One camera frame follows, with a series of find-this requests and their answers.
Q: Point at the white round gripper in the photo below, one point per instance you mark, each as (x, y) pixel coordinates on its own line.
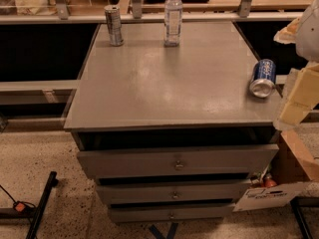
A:
(309, 34)

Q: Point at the blue pepsi can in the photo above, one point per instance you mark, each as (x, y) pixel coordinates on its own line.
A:
(263, 78)

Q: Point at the silver slim can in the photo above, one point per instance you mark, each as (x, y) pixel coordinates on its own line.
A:
(114, 24)

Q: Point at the brown cardboard box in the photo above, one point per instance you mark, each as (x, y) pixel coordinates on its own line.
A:
(293, 168)

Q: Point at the top grey drawer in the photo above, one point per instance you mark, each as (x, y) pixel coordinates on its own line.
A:
(148, 162)

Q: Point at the grey drawer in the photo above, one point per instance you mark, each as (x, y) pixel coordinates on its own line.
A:
(170, 213)
(148, 162)
(172, 191)

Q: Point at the orange bottle in box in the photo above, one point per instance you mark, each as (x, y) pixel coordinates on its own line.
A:
(269, 181)

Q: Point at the clear plastic water bottle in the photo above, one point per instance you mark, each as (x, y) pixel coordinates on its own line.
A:
(172, 22)

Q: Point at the grey drawer cabinet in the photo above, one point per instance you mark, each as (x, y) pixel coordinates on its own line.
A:
(144, 94)

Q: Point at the middle grey drawer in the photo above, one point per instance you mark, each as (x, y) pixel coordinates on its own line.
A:
(172, 191)

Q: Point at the bottom grey drawer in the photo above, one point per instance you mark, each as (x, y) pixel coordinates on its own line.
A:
(170, 213)

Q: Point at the black metal stand leg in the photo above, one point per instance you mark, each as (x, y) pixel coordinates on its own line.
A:
(34, 217)

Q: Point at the orange cable connector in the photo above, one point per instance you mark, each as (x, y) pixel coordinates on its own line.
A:
(23, 207)

